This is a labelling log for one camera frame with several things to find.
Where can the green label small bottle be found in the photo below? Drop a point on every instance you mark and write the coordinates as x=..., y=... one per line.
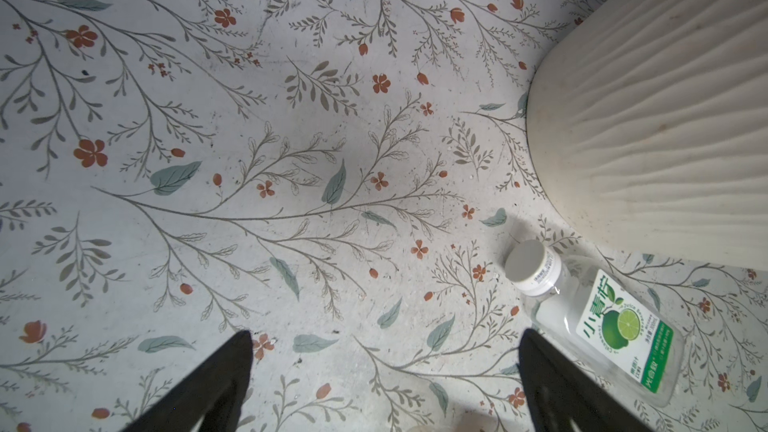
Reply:
x=586, y=310

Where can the cream ribbed waste bin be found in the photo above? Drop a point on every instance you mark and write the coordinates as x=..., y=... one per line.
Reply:
x=647, y=127

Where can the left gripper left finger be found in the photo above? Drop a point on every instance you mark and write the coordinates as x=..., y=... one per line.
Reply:
x=210, y=398

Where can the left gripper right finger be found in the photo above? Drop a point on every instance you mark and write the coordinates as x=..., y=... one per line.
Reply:
x=562, y=398

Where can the floral table mat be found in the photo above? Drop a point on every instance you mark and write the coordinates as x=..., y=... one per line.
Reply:
x=341, y=178

